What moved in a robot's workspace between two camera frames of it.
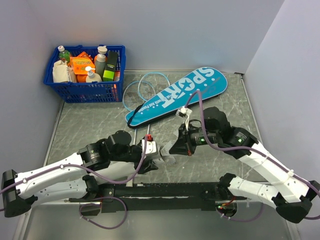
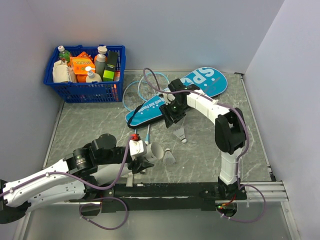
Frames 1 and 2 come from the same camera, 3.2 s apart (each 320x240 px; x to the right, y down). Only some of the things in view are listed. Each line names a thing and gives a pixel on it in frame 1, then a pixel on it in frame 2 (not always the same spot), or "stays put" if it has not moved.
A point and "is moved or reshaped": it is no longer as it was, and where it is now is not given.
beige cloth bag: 62,73 stays put
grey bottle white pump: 100,61 stays put
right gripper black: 184,145 → 166,109
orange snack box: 80,63 stays put
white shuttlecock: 164,149 is moved or reshaped
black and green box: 110,66 stays put
